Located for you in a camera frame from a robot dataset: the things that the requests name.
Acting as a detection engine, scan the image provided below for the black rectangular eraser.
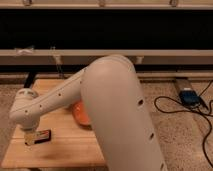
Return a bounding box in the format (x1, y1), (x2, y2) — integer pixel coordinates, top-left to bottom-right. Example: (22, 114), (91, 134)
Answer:
(35, 130), (51, 144)

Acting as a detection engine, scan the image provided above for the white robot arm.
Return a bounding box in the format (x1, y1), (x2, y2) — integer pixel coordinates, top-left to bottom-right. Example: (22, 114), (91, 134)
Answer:
(9, 55), (168, 171)

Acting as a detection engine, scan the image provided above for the orange bowl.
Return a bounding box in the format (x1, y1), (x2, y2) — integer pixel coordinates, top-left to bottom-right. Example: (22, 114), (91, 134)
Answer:
(71, 101), (90, 126)

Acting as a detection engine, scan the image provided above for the blue electronic box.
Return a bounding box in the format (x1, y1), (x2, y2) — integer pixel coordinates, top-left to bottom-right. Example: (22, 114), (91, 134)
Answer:
(179, 89), (200, 106)

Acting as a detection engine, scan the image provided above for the grey metal frame rail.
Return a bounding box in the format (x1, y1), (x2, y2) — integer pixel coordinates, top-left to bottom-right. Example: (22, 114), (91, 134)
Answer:
(0, 49), (213, 65)

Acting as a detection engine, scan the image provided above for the black cable on floor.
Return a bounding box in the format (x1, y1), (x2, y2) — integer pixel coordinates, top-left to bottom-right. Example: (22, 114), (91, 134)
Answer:
(153, 79), (213, 169)

